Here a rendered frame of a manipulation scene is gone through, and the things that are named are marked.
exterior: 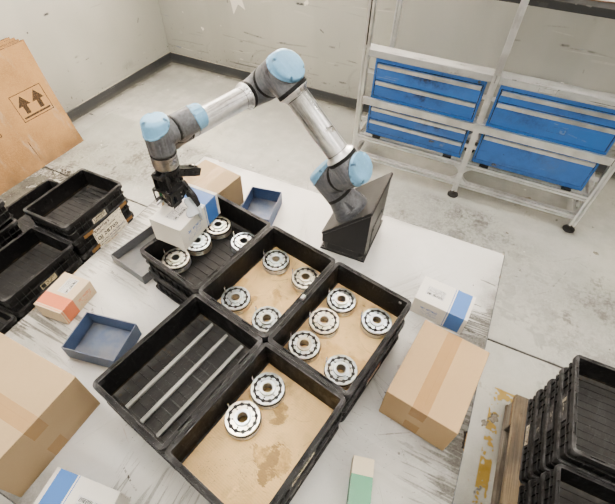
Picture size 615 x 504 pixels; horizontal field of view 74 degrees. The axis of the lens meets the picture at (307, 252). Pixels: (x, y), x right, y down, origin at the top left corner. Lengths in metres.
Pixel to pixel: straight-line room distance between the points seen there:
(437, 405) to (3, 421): 1.20
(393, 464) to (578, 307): 1.88
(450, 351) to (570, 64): 2.78
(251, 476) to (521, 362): 1.74
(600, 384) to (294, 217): 1.44
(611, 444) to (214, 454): 1.41
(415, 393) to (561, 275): 1.96
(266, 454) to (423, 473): 0.48
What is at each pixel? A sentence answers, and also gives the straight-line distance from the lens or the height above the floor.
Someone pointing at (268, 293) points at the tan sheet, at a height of 0.83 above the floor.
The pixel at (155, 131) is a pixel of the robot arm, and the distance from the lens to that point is 1.17.
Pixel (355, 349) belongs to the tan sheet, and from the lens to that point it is 1.38.
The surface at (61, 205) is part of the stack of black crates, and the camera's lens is 2.64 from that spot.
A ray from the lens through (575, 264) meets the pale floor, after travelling 3.23.
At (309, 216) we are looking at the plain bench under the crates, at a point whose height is 0.70.
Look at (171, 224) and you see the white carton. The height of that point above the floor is 1.13.
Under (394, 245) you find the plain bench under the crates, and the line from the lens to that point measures 1.86.
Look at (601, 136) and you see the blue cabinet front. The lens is 3.07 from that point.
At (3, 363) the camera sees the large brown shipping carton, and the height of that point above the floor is 0.90.
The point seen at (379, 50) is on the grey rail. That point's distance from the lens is 2.98.
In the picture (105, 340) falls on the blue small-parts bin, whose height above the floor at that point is 0.70.
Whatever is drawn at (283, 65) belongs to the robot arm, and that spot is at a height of 1.46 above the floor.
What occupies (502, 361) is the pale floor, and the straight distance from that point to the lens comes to 2.53.
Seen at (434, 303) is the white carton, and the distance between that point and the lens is 1.59.
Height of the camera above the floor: 2.03
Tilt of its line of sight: 48 degrees down
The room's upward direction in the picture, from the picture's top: 2 degrees clockwise
